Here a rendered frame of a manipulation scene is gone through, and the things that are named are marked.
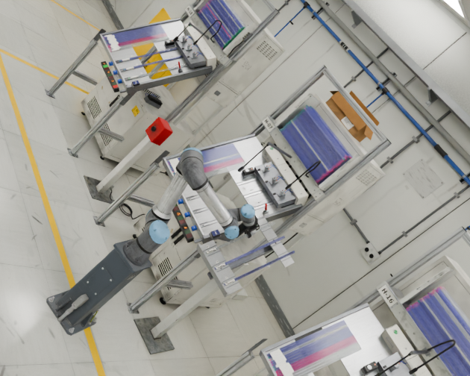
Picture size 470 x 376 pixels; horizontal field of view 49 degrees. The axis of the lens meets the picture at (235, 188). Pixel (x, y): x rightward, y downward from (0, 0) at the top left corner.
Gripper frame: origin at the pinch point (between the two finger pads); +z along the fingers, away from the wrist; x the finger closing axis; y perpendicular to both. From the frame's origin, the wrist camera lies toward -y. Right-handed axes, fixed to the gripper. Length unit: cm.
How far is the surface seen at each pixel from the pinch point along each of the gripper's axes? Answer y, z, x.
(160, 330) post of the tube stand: -73, 44, -12
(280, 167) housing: 48, 16, 36
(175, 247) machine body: -38, 53, 37
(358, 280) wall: 92, 159, -31
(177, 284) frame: -50, 36, 7
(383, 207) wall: 142, 134, 8
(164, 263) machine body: -50, 60, 33
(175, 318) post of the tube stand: -61, 36, -13
